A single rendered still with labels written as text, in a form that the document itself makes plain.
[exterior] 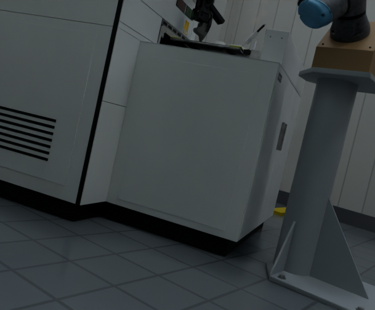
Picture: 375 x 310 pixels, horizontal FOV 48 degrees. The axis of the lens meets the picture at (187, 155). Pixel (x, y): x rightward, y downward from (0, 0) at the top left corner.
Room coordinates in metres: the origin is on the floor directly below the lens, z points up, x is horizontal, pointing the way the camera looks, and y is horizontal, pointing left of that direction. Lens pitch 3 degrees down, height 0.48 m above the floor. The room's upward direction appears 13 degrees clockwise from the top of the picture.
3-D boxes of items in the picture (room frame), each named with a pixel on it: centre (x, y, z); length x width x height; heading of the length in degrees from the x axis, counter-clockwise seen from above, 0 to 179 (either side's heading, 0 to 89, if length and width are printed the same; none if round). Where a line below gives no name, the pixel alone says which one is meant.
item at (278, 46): (2.03, -0.34, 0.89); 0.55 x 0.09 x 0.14; 160
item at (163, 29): (2.27, 0.18, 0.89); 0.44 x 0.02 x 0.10; 160
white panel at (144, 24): (2.11, 0.25, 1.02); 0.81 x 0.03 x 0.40; 160
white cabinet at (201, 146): (2.25, -0.15, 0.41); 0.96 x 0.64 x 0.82; 160
